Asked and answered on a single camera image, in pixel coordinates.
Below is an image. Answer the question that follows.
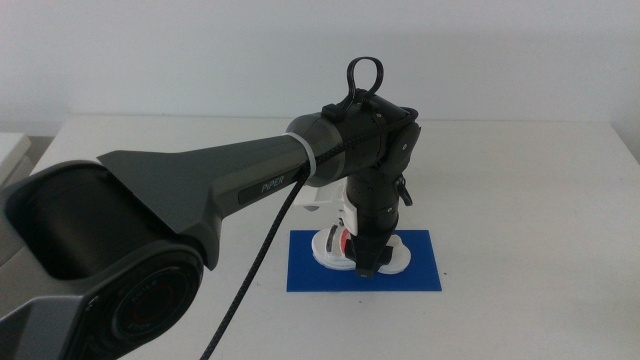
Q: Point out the white shoe with coloured stripes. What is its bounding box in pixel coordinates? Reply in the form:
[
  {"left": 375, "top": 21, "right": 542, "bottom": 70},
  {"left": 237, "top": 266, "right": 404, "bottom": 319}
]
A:
[{"left": 311, "top": 223, "right": 412, "bottom": 276}]

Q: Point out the blue rectangular mat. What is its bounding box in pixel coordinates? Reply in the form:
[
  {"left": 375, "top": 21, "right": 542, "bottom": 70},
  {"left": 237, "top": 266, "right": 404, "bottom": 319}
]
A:
[{"left": 285, "top": 229, "right": 443, "bottom": 293}]

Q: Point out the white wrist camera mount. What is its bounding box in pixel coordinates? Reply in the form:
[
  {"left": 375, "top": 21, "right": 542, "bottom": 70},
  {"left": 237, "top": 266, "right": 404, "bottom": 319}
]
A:
[{"left": 293, "top": 178, "right": 360, "bottom": 237}]

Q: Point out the white cable tie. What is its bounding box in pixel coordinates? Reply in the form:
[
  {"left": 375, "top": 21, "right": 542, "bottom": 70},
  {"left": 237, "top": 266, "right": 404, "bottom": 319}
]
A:
[{"left": 282, "top": 132, "right": 318, "bottom": 180}]

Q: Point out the black braided cable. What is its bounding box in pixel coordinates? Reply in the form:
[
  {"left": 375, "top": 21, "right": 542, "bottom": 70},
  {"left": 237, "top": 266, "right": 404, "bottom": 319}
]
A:
[{"left": 199, "top": 55, "right": 419, "bottom": 360}]

